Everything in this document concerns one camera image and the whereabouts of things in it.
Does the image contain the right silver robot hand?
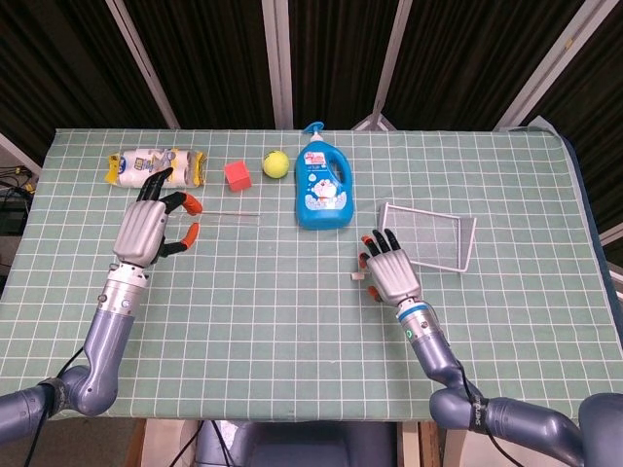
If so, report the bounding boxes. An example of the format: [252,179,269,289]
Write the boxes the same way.
[358,228,422,304]

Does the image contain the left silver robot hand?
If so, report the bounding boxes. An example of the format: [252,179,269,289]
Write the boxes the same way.
[112,166,203,269]

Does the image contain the white wire mesh basket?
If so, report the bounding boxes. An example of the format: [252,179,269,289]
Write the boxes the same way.
[378,201,478,273]

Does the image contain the thin clear rod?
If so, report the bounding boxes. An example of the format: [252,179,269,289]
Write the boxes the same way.
[197,209,262,226]

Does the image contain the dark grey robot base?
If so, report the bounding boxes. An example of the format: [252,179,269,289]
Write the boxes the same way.
[194,420,400,467]

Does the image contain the plastic pack of white rolls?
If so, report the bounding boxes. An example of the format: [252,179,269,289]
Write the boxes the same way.
[105,147,208,190]

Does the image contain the green checkered tablecloth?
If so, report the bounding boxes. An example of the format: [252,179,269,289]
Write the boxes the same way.
[0,126,623,434]

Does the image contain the blue detergent pump bottle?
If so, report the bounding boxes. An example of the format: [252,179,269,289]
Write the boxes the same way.
[294,120,356,231]

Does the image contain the red cube block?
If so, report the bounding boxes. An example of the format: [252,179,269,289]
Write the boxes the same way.
[223,161,253,193]

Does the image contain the black equipment box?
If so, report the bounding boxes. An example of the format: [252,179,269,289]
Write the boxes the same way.
[0,189,31,235]

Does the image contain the yellow tennis ball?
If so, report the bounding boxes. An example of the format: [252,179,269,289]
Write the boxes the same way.
[262,150,291,179]

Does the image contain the wooden table leg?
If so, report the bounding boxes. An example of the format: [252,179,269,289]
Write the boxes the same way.
[417,421,442,467]
[127,418,148,467]

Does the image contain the dark brown curtain backdrop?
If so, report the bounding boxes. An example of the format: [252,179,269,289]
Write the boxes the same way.
[0,0,623,234]

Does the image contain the white slanted frame post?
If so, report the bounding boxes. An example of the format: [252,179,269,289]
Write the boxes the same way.
[105,0,181,130]

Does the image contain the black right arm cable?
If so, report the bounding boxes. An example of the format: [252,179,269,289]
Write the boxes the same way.
[456,362,520,467]

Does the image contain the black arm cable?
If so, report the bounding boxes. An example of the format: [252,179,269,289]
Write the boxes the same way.
[456,362,520,467]
[26,342,93,467]

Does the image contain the white frame post with bracket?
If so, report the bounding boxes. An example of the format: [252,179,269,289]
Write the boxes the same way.
[349,0,415,131]

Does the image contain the white double frame post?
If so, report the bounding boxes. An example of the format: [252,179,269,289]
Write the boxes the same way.
[261,0,296,130]

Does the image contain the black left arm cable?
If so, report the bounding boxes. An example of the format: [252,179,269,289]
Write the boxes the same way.
[26,342,93,467]

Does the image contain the wide white frame post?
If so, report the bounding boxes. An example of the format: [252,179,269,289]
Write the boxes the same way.
[495,0,600,130]

